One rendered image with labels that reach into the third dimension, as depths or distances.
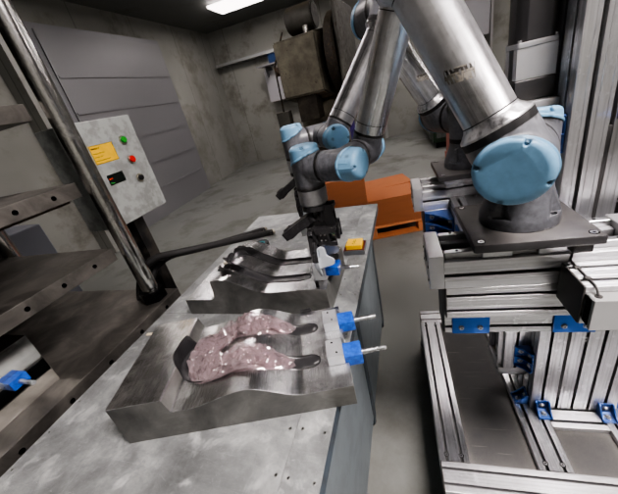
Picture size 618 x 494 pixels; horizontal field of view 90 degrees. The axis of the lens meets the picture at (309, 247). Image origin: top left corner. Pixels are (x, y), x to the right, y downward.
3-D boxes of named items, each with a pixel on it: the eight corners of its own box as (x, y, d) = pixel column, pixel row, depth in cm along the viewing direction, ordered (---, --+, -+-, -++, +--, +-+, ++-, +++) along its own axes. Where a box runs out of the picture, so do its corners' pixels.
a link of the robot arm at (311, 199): (293, 194, 79) (302, 184, 86) (297, 211, 81) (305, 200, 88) (322, 190, 77) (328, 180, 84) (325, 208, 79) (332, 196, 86)
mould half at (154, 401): (341, 321, 87) (334, 289, 83) (357, 403, 64) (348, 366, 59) (173, 354, 91) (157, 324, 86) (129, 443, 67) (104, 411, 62)
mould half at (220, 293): (345, 267, 113) (338, 233, 107) (332, 314, 91) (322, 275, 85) (228, 272, 129) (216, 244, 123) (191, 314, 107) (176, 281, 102)
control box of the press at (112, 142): (240, 362, 195) (133, 113, 131) (217, 405, 170) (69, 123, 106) (211, 360, 202) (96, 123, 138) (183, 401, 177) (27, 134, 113)
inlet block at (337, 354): (385, 347, 72) (382, 329, 70) (390, 364, 67) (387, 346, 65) (329, 358, 73) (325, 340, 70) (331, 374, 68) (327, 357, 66)
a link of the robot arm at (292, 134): (305, 122, 101) (280, 128, 99) (312, 155, 105) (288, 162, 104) (299, 121, 108) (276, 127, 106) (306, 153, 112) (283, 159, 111)
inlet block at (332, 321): (374, 318, 82) (372, 301, 79) (379, 330, 77) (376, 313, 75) (326, 326, 82) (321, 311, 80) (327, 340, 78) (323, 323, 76)
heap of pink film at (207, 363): (296, 321, 83) (288, 297, 79) (295, 374, 67) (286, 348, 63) (203, 339, 84) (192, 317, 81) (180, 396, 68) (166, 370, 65)
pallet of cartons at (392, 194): (308, 251, 310) (293, 190, 282) (322, 216, 389) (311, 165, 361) (431, 238, 280) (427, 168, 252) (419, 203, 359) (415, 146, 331)
